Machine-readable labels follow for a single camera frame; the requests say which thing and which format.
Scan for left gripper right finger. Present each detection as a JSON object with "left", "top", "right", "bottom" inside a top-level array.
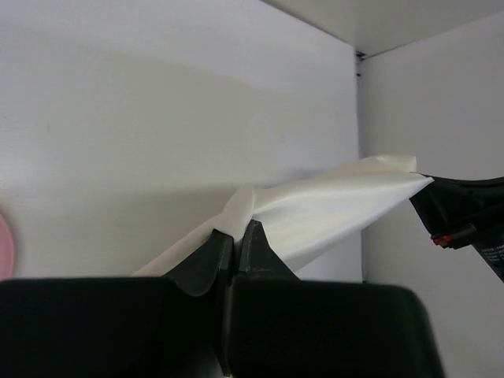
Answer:
[{"left": 230, "top": 221, "right": 445, "bottom": 377}]

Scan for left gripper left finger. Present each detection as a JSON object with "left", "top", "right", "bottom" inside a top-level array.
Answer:
[{"left": 1, "top": 232, "right": 233, "bottom": 377}]

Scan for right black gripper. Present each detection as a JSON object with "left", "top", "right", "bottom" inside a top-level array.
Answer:
[{"left": 410, "top": 176, "right": 503, "bottom": 281}]

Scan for cream cloth placemat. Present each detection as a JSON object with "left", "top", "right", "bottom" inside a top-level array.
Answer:
[{"left": 136, "top": 155, "right": 433, "bottom": 276}]

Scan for pink plate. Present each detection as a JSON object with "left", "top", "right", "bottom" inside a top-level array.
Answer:
[{"left": 0, "top": 215, "right": 15, "bottom": 280}]

